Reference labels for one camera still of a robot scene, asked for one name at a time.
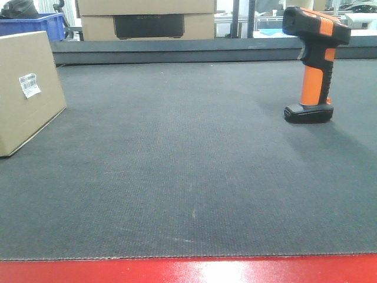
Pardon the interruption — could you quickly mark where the red metal work table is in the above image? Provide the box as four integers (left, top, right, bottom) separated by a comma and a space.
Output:
1, 254, 376, 282

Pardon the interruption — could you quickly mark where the brown cardboard package with label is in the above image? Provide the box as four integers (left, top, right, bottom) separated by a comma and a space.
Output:
1, 31, 67, 157

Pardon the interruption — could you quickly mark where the dark grey table mat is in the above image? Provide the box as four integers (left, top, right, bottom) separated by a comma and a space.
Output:
1, 60, 376, 260

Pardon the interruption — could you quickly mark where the blue bin behind table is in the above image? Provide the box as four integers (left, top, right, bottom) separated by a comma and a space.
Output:
1, 13, 66, 41

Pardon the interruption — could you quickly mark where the upper stacked cardboard box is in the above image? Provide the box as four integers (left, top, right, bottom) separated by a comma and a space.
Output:
78, 0, 215, 16

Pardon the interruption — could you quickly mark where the orange black barcode scanner gun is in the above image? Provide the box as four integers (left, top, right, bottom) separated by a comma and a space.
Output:
282, 6, 351, 124

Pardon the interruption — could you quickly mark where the large cardboard box black window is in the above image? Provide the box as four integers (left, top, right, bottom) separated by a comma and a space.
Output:
81, 14, 214, 41

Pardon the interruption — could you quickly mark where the black bag in bin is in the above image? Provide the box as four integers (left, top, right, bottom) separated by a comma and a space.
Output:
1, 0, 39, 19

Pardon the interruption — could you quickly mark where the grey raised conveyor ledge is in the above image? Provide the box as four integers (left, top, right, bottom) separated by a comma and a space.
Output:
48, 35, 377, 65

